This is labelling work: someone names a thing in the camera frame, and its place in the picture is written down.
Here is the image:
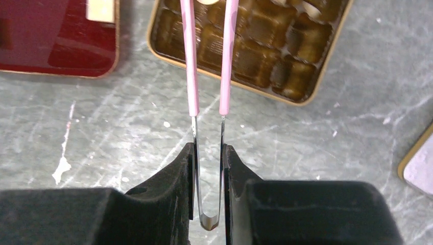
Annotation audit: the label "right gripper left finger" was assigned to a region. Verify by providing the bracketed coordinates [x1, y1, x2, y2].
[1, 143, 193, 244]

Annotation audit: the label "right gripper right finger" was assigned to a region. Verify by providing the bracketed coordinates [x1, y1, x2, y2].
[222, 145, 404, 244]

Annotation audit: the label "pink metal tweezers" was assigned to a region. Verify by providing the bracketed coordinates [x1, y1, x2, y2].
[179, 0, 240, 232]

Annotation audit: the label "gold chocolate box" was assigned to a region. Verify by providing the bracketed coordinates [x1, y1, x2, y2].
[147, 0, 353, 106]

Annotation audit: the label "square white chocolate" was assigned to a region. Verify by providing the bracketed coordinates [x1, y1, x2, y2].
[86, 0, 115, 23]

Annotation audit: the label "silver box lid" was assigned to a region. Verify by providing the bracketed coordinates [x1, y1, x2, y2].
[397, 125, 432, 198]

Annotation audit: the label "red rectangular tray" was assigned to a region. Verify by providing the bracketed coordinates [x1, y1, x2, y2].
[1, 0, 120, 78]

